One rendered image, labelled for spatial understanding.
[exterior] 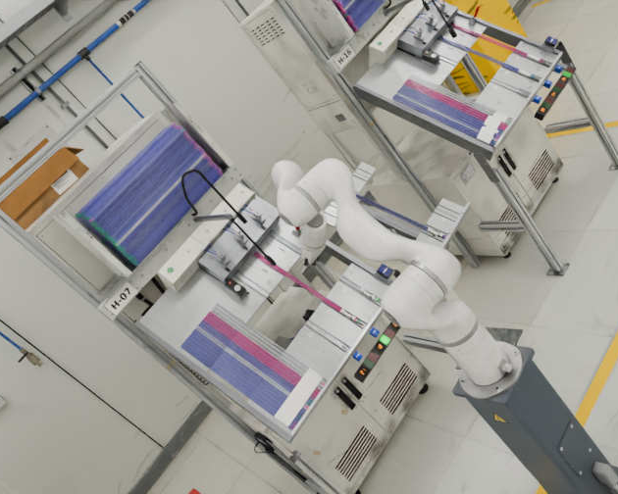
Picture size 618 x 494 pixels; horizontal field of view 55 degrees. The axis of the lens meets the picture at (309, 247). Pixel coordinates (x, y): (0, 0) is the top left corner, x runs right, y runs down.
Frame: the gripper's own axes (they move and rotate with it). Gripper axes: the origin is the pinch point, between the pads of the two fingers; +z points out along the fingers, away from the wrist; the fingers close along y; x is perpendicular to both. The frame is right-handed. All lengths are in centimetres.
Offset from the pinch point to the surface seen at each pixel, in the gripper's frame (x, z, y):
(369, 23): -48, -7, -112
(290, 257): -8.2, 1.0, 4.1
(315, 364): 24.3, 0.5, 33.2
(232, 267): -21.6, -4.8, 22.3
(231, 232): -31.5, -4.7, 11.3
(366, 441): 53, 60, 35
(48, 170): -104, -13, 34
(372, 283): 23.8, 0.6, -4.8
